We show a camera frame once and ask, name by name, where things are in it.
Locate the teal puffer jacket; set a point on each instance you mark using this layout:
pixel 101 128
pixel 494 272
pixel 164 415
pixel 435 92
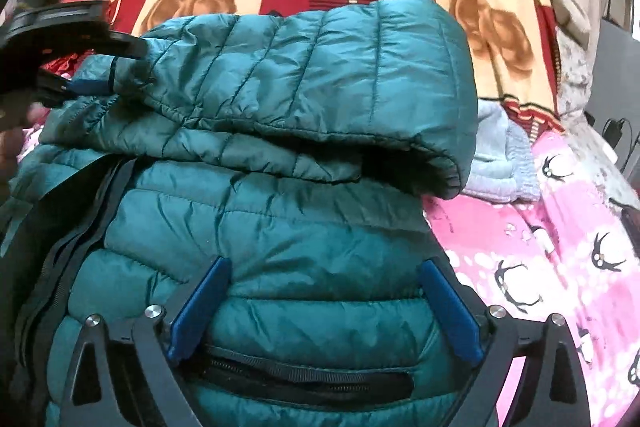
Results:
pixel 280 167

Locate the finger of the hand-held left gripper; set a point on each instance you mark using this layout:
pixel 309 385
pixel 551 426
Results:
pixel 127 46
pixel 87 86

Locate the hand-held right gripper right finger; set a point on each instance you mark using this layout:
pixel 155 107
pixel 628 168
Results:
pixel 449 307

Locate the light grey knit garment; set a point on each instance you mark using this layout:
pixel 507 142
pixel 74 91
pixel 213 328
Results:
pixel 500 157

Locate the person's left hand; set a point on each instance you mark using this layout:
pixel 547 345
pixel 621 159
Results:
pixel 12 157

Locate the pink penguin print blanket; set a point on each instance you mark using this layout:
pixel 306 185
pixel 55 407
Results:
pixel 550 247

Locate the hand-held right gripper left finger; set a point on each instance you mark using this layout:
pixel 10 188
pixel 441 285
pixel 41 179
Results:
pixel 199 307

